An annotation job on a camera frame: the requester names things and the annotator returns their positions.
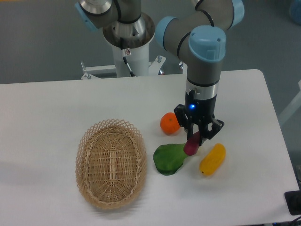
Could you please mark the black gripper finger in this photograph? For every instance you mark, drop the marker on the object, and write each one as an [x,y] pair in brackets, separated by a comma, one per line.
[184,120]
[208,128]

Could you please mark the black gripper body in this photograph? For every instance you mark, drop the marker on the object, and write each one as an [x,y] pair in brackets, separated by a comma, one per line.
[200,110]

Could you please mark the purple sweet potato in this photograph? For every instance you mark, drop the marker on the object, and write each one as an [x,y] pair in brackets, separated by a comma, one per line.
[192,144]

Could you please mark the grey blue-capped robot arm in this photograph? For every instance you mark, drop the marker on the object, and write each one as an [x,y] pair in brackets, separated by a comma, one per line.
[199,41]

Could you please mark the oval wicker basket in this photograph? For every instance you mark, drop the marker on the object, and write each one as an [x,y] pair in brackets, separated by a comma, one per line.
[111,164]

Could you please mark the orange mandarin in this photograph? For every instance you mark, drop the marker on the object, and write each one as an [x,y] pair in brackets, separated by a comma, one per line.
[169,123]

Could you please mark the yellow bell pepper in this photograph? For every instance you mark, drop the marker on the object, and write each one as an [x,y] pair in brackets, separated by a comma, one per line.
[213,160]

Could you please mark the green leafy vegetable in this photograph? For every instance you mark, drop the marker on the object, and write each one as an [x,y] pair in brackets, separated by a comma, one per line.
[169,158]

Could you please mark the white furniture leg right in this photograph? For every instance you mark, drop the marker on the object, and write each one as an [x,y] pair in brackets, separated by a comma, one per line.
[291,108]

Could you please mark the black device at table edge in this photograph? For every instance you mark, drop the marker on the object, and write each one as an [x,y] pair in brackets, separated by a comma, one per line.
[293,201]

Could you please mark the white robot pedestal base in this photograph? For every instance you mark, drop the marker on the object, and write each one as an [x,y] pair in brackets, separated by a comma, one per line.
[130,48]

